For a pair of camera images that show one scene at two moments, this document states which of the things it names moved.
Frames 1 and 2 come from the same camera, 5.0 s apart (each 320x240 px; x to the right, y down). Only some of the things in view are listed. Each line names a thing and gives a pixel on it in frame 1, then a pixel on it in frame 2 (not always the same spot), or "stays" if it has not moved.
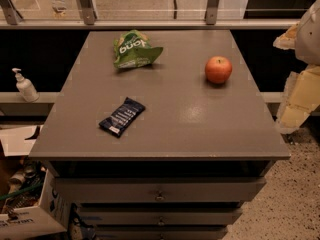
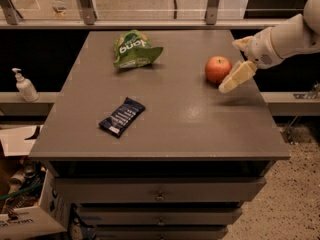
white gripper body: [309, 37] -> [261, 50]
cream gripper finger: [301, 96] -> [239, 74]
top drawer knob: [160, 196] stays
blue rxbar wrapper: [123, 116] stays
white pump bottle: [25, 87] stays
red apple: [218, 69] stays
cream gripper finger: [288, 40] -> [243, 43]
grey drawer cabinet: [167, 151] stays
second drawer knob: [161, 221] stays
